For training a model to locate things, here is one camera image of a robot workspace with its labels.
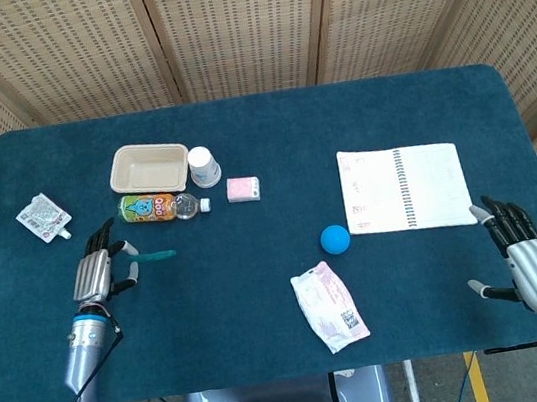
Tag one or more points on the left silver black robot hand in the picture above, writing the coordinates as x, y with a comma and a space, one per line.
90, 278

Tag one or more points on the teal stick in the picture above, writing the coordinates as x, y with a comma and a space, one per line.
160, 255

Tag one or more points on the silver spout pouch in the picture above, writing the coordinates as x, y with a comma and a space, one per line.
43, 217

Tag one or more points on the orange drink bottle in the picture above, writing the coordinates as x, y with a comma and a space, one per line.
148, 208

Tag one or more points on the beige food container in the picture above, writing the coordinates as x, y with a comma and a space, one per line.
150, 168

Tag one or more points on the dark blue table cloth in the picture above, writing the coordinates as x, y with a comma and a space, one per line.
215, 320

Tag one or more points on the open spiral notebook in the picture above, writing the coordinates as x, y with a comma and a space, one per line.
428, 187

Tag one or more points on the white paper cup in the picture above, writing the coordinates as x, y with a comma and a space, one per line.
203, 167

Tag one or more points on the white table leg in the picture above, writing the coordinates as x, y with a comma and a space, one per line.
414, 391

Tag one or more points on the pink tissue pack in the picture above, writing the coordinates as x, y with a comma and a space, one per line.
241, 189

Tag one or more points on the blue ball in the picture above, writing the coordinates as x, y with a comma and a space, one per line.
335, 239

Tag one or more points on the white pink wipes pack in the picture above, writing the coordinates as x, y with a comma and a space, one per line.
327, 306

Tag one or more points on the bamboo folding screen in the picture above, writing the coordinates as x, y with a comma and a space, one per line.
242, 28

